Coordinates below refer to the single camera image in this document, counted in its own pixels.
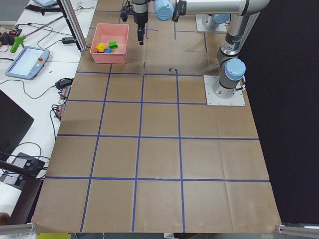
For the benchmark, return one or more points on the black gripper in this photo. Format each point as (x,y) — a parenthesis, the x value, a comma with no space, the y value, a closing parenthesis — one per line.
(140,17)

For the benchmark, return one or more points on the green toy block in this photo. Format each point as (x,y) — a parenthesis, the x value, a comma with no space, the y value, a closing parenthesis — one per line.
(113,45)

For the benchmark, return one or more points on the blue toy block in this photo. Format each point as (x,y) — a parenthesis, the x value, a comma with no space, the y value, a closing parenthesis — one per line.
(108,51)

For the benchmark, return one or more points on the yellow toy block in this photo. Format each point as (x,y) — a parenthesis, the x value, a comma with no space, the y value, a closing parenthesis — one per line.
(101,47)

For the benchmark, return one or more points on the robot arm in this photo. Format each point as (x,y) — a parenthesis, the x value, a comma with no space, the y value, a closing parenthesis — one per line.
(215,22)
(191,37)

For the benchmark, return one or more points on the pink plastic box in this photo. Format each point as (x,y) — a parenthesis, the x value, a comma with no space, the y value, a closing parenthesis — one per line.
(106,33)

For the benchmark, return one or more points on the black power adapter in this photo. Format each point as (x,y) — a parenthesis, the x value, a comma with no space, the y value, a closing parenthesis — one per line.
(68,40)

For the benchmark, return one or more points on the grey usb hub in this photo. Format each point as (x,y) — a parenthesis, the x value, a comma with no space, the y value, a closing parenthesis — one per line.
(64,93)
(59,110)

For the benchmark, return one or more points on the grey teach pendant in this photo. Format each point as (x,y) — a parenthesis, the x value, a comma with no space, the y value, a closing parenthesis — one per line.
(28,63)

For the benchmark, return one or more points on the metal reacher grabber tool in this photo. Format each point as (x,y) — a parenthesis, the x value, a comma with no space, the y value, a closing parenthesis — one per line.
(19,39)

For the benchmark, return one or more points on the brown paper table cover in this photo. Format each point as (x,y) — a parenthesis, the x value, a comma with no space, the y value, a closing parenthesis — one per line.
(139,150)

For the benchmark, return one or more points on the black monitor stand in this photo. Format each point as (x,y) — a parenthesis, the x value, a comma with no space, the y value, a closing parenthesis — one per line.
(17,172)

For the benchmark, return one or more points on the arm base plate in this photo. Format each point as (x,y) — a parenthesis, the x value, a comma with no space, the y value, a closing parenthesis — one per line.
(199,26)
(216,95)

